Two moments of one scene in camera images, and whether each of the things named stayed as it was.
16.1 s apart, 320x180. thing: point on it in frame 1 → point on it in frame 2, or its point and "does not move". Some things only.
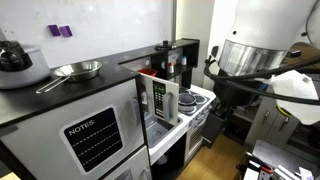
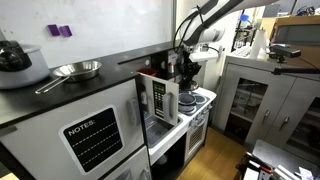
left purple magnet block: [54, 30] does not move
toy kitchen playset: [139, 118] does not move
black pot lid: [164, 47] → [194, 86]
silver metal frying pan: [73, 72] does not move
